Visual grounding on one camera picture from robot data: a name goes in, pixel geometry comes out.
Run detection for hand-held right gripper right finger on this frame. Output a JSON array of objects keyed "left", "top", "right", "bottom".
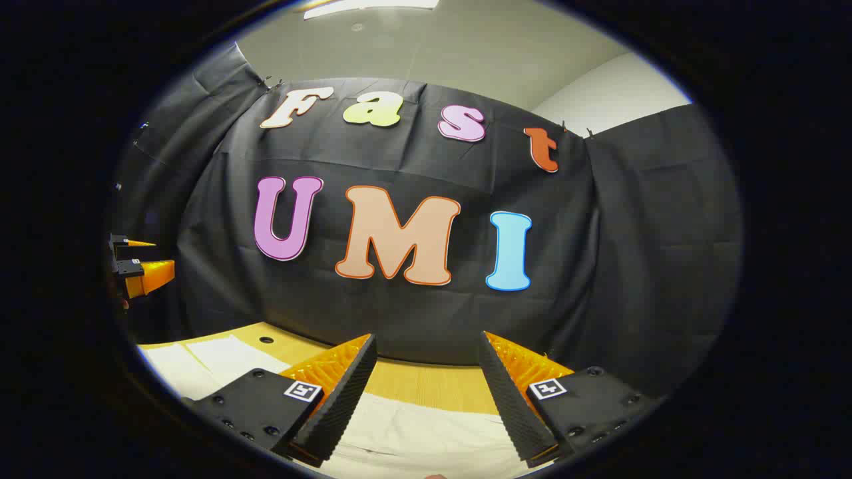
[{"left": 479, "top": 331, "right": 666, "bottom": 468}]

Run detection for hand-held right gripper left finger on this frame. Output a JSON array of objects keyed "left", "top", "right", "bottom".
[{"left": 183, "top": 334, "right": 377, "bottom": 466}]

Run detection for white jeans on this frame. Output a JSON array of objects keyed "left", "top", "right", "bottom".
[{"left": 140, "top": 335, "right": 556, "bottom": 479}]

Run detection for black backdrop cloth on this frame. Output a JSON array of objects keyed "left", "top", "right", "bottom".
[{"left": 110, "top": 43, "right": 743, "bottom": 400}]

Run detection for ceiling light panel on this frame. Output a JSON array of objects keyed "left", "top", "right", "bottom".
[{"left": 304, "top": 0, "right": 440, "bottom": 19}]

